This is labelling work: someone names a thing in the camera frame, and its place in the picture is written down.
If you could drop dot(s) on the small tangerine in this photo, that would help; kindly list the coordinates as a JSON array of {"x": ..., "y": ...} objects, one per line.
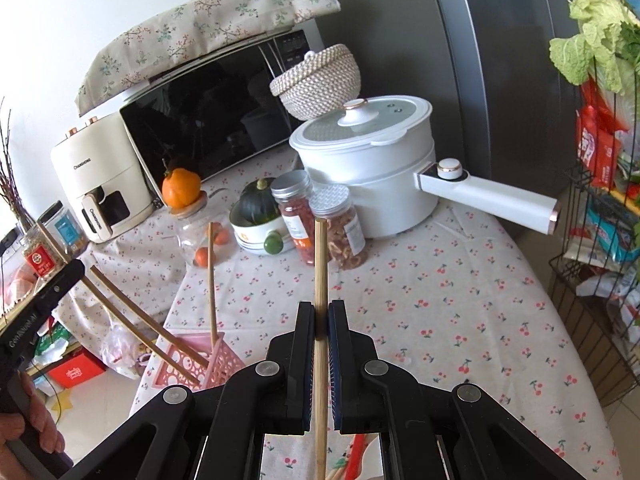
[
  {"x": 202, "y": 256},
  {"x": 222, "y": 236}
]

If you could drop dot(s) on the red box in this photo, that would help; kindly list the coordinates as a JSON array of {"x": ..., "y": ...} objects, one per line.
[{"x": 75, "y": 372}]

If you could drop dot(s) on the blue label plastic jar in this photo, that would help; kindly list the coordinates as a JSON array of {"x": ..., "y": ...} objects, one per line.
[{"x": 67, "y": 230}]

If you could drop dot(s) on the white electric pot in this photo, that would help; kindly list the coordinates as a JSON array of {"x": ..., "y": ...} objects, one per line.
[{"x": 360, "y": 170}]

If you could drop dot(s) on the pink plastic basket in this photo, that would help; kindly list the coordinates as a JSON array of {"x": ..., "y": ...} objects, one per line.
[{"x": 220, "y": 365}]

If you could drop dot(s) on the grey refrigerator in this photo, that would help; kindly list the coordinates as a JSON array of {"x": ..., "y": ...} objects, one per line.
[{"x": 500, "y": 60}]

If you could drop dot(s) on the wooden chopstick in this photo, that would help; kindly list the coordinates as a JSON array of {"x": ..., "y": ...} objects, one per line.
[
  {"x": 212, "y": 285},
  {"x": 150, "y": 321},
  {"x": 320, "y": 270},
  {"x": 145, "y": 342}
]

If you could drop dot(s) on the glass jar with wooden lid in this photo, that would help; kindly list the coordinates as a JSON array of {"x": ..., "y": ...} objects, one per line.
[{"x": 192, "y": 230}]

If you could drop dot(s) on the woven lidded basket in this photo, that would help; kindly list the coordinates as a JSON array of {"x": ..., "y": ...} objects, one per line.
[{"x": 325, "y": 85}]

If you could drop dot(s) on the napa cabbage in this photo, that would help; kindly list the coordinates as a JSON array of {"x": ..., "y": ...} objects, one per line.
[{"x": 595, "y": 35}]

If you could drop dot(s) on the green and white bag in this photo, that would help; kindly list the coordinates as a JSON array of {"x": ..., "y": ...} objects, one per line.
[{"x": 52, "y": 345}]

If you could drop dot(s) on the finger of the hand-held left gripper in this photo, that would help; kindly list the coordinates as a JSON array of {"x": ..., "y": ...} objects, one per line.
[{"x": 65, "y": 282}]

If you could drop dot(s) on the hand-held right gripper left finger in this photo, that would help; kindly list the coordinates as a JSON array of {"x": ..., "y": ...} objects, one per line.
[{"x": 307, "y": 355}]

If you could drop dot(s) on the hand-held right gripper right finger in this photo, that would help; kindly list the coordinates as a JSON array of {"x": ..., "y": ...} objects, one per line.
[{"x": 336, "y": 355}]

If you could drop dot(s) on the jar of red dried fruit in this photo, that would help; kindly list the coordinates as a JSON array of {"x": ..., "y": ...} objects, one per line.
[{"x": 295, "y": 220}]

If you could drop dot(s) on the white ceramic bowl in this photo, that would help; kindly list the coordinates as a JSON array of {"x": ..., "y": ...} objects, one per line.
[{"x": 247, "y": 240}]

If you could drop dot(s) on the clear plastic bag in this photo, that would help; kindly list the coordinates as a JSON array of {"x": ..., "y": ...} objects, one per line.
[{"x": 120, "y": 350}]

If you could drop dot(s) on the bundle of dry twigs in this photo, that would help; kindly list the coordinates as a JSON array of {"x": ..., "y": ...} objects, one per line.
[{"x": 10, "y": 185}]

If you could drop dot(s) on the green leafy herbs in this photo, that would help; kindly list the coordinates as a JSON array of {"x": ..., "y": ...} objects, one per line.
[{"x": 632, "y": 42}]

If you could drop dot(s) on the jar of dried rings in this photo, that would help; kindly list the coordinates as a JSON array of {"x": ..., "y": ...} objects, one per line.
[{"x": 345, "y": 240}]

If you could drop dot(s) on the cream air fryer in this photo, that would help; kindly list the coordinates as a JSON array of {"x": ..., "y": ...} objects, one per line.
[{"x": 85, "y": 170}]

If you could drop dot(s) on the red plastic spoon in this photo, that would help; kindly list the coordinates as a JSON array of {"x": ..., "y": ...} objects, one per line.
[{"x": 357, "y": 460}]

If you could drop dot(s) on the red label jar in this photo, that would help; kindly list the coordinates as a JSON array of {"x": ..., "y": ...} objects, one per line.
[{"x": 42, "y": 260}]

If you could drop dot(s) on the black power strip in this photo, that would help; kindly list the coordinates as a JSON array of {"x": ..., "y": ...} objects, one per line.
[{"x": 7, "y": 240}]

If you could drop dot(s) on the dark green squash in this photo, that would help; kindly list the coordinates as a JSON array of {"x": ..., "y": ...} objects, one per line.
[{"x": 255, "y": 202}]

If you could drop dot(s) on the large orange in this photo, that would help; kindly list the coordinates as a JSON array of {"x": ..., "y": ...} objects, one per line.
[{"x": 180, "y": 187}]

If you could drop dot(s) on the person's left hand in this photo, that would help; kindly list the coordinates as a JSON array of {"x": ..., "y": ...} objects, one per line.
[{"x": 44, "y": 427}]

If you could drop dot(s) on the floral fabric cover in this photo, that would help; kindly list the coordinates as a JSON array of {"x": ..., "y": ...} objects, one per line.
[{"x": 200, "y": 25}]

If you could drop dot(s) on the blue snack packet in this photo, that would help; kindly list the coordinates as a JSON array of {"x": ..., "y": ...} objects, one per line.
[{"x": 607, "y": 232}]

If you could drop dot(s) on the red snack packet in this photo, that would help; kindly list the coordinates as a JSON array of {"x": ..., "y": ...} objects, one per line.
[{"x": 595, "y": 145}]

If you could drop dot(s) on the black microwave oven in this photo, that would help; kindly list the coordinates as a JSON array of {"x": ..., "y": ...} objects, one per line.
[{"x": 200, "y": 110}]

